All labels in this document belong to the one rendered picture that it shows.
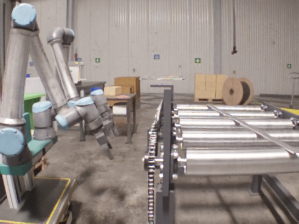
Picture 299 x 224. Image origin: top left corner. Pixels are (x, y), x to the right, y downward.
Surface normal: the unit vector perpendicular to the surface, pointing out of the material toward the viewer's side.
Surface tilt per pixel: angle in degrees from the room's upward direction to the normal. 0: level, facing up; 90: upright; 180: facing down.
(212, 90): 90
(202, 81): 90
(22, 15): 83
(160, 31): 90
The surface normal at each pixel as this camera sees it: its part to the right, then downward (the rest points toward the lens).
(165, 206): -0.08, 0.18
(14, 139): 0.46, 0.25
